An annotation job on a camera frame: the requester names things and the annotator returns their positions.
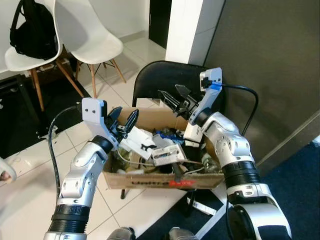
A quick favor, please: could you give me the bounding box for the brown cardboard rubbish box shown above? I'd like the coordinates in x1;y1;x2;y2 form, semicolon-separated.
102;106;227;190

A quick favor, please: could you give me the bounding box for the white carton piece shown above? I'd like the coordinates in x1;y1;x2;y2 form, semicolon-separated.
120;126;159;161

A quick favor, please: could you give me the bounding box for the black chair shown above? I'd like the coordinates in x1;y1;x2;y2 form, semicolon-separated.
132;60;227;112

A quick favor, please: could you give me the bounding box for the clear glass jar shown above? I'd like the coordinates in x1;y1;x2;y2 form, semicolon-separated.
112;147;152;174

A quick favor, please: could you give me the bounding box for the blue plastic scrap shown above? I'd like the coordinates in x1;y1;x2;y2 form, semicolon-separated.
154;128;187;147

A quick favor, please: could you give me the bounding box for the small white printed box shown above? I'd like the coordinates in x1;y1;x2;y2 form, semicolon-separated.
151;145;187;167

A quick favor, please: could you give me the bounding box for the black door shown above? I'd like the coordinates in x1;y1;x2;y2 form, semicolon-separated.
148;0;173;50

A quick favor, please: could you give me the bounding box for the white chair with wooden legs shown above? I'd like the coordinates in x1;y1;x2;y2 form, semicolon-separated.
54;0;127;99
4;0;86;112

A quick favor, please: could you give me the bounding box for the grey left robot foot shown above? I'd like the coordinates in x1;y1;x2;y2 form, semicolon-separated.
107;227;136;240

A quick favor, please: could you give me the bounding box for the grey robot foot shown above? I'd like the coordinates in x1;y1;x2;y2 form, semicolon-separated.
168;227;199;240
107;227;136;240

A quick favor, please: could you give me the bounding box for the white strip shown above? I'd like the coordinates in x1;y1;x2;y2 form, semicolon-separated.
187;192;229;240

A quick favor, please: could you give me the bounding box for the grey right robot foot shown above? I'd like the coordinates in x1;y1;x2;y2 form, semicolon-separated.
168;227;199;240

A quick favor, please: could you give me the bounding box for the black backpack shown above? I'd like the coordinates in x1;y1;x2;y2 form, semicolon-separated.
9;0;59;61

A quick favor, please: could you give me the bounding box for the person's foot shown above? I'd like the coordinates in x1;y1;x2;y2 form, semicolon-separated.
0;157;17;184

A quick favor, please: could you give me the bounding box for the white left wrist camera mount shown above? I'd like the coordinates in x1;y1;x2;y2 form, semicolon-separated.
81;98;119;149

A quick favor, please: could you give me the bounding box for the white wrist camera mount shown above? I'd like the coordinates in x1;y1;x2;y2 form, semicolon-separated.
192;67;224;119
81;98;119;149

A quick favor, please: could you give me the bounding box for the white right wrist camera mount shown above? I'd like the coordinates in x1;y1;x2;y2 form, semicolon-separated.
192;67;224;119

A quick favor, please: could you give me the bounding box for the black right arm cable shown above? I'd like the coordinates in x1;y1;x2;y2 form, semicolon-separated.
220;83;260;137

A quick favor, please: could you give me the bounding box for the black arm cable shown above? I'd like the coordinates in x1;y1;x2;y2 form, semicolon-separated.
48;102;84;201
220;83;260;137

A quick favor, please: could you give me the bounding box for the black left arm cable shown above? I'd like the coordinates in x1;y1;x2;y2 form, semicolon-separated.
48;102;84;201

